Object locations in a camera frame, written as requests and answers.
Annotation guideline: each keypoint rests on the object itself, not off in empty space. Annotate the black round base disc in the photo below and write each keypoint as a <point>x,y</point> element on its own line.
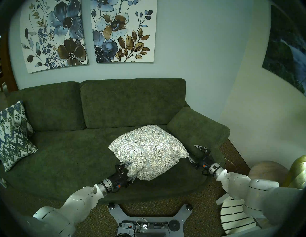
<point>174,225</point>

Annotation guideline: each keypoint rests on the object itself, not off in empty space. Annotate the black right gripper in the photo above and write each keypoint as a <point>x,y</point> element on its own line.
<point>206,163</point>

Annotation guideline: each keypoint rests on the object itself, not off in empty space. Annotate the wide green sofa back cushion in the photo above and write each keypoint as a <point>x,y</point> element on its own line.
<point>129,102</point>

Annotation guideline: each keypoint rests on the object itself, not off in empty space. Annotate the brown leaves flower canvas painting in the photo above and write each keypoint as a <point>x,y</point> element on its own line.
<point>124,31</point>

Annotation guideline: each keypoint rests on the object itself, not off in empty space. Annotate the green fabric sofa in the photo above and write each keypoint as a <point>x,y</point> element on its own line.
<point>59,155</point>

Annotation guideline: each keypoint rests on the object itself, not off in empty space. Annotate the gold vase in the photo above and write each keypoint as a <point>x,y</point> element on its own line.
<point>297,172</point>

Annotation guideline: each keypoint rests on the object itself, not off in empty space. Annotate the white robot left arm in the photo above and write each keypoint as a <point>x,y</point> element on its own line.
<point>76,205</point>

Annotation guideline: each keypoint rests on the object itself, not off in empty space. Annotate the round wooden table top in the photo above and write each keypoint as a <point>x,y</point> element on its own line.
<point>267,170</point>

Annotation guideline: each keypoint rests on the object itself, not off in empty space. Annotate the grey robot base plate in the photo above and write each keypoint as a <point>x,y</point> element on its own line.
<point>155,218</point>

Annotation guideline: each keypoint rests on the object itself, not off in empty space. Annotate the small white object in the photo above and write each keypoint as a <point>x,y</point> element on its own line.
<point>2,184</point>

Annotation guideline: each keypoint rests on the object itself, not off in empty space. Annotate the dark blue flower canvas painting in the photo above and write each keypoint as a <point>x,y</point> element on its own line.
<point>57,35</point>

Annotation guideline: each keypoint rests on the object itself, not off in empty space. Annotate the forest waterfall poster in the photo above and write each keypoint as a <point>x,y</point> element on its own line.
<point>286,47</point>

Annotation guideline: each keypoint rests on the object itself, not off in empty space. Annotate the grey pebble print cushion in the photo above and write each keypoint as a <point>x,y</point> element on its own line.
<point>150,150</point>

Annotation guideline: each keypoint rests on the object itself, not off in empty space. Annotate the blue green zigzag cushion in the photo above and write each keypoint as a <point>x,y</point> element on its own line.
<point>14,141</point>

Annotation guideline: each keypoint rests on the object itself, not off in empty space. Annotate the green sofa armrest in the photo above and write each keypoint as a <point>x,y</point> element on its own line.
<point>198,129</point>

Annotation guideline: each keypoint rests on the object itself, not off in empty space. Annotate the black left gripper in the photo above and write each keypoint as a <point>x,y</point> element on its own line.
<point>118,180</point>

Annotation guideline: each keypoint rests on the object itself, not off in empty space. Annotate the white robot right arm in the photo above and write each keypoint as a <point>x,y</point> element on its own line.
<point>239,186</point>

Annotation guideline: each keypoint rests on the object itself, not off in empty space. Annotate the narrow green sofa back cushion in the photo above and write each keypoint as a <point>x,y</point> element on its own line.
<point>50,107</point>

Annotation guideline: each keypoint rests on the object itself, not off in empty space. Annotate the black power strip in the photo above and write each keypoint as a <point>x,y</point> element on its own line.
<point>157,225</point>

